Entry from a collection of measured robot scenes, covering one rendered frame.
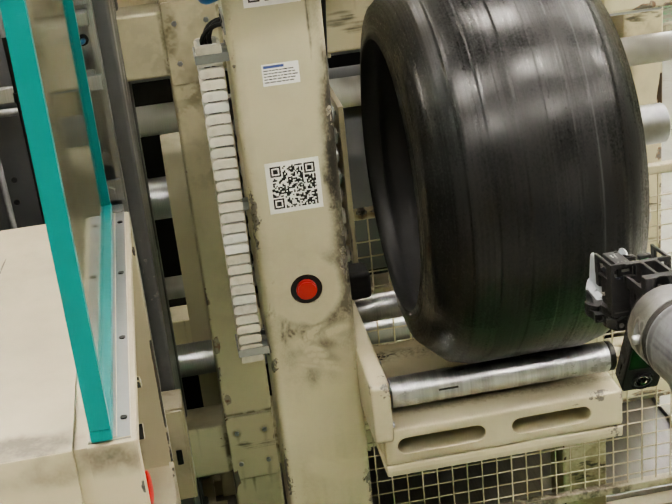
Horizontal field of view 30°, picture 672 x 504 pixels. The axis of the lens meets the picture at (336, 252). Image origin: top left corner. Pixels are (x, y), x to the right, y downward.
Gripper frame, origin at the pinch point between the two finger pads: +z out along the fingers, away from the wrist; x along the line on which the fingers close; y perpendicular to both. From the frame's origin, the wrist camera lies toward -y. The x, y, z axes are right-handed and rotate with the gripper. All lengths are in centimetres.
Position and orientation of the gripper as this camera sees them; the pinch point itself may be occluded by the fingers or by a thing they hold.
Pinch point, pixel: (600, 284)
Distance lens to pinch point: 156.7
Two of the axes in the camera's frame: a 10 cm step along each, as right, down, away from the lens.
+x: -9.8, 1.5, -1.1
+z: -1.5, -2.7, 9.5
